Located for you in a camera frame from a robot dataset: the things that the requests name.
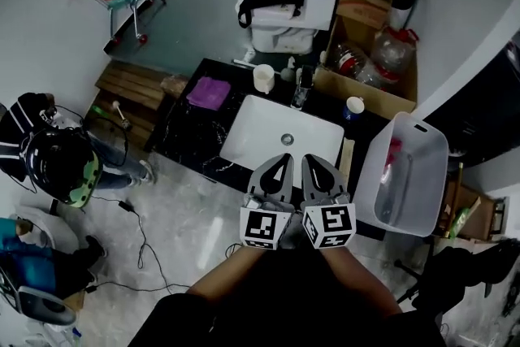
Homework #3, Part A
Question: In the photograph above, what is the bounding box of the clear plastic jug red label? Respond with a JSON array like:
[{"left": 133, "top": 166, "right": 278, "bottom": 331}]
[{"left": 327, "top": 41, "right": 384, "bottom": 91}]

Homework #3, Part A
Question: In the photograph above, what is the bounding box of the grey chair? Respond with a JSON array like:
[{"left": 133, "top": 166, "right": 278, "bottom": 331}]
[{"left": 0, "top": 267, "right": 79, "bottom": 328}]

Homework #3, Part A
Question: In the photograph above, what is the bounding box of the white mug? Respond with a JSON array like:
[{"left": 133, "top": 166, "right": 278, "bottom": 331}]
[{"left": 252, "top": 63, "right": 276, "bottom": 95}]

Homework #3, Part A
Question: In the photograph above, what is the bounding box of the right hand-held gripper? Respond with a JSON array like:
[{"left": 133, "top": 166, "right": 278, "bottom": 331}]
[{"left": 300, "top": 153, "right": 358, "bottom": 250}]

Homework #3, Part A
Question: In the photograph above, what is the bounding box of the black marble vanity counter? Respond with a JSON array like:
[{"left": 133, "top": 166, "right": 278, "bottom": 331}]
[{"left": 144, "top": 58, "right": 387, "bottom": 241}]

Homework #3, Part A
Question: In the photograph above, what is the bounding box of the green packet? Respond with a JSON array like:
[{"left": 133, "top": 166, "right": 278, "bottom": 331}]
[{"left": 447, "top": 200, "right": 483, "bottom": 237}]

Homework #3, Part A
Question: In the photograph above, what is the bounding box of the person's right forearm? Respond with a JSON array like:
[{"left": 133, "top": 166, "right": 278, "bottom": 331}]
[{"left": 319, "top": 244, "right": 403, "bottom": 317}]

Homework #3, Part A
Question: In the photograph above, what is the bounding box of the brown brick block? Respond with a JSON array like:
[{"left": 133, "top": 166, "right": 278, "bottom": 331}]
[{"left": 159, "top": 74, "right": 190, "bottom": 99}]

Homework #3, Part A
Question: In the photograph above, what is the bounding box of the small mallet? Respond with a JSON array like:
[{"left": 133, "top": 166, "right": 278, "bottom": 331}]
[{"left": 110, "top": 100, "right": 134, "bottom": 132}]

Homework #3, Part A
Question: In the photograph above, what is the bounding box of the white toilet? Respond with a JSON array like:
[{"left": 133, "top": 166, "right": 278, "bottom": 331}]
[{"left": 243, "top": 0, "right": 339, "bottom": 54}]

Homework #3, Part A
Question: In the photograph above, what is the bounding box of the light wooden strip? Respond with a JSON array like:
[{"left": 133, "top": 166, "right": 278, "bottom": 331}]
[{"left": 338, "top": 137, "right": 356, "bottom": 180}]

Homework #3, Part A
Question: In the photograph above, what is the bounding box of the black floor cable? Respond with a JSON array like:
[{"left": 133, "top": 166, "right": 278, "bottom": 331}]
[{"left": 83, "top": 193, "right": 193, "bottom": 296}]

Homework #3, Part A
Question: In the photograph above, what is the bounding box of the blue and white cup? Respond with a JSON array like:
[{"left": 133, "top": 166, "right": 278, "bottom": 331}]
[{"left": 342, "top": 95, "right": 366, "bottom": 124}]

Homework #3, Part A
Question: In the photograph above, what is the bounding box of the large open cardboard box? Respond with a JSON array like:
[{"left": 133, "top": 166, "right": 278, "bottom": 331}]
[{"left": 313, "top": 15, "right": 419, "bottom": 119}]

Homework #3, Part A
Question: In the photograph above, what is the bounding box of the grey round soap dispenser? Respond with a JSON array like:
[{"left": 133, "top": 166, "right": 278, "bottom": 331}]
[{"left": 279, "top": 56, "right": 297, "bottom": 82}]

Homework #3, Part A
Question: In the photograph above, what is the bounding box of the purple towel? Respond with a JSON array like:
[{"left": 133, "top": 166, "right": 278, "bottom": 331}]
[{"left": 185, "top": 76, "right": 232, "bottom": 111}]

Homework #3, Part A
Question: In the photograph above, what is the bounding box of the person's left forearm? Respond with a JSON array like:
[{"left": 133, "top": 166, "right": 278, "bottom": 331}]
[{"left": 188, "top": 242, "right": 294, "bottom": 300}]

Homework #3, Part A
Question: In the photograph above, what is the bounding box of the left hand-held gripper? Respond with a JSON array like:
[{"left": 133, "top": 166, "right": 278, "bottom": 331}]
[{"left": 238, "top": 153, "right": 304, "bottom": 251}]

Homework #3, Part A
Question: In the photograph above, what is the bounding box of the white rectangular sink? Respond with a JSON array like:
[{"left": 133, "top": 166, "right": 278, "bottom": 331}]
[{"left": 219, "top": 94, "right": 345, "bottom": 174}]

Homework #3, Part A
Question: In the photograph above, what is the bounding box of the translucent white plastic basket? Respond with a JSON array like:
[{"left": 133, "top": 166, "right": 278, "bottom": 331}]
[{"left": 353, "top": 111, "right": 449, "bottom": 238}]

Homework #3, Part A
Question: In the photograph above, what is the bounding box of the dark wooden slatted pallet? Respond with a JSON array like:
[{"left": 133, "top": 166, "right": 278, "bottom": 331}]
[{"left": 93, "top": 60, "right": 173, "bottom": 152}]

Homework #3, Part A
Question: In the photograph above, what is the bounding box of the person's black clothing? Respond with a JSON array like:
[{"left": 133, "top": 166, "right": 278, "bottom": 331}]
[{"left": 128, "top": 243, "right": 449, "bottom": 347}]

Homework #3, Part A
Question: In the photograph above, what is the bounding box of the brown wooden cabinet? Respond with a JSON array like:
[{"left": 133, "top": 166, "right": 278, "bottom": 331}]
[{"left": 438, "top": 162, "right": 509, "bottom": 243}]

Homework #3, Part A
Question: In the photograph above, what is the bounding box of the clear plastic jug red cap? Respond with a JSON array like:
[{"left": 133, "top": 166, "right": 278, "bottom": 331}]
[{"left": 372, "top": 27, "right": 419, "bottom": 83}]

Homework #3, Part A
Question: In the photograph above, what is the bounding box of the chrome faucet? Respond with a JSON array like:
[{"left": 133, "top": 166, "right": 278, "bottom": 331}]
[{"left": 290, "top": 64, "right": 316, "bottom": 111}]

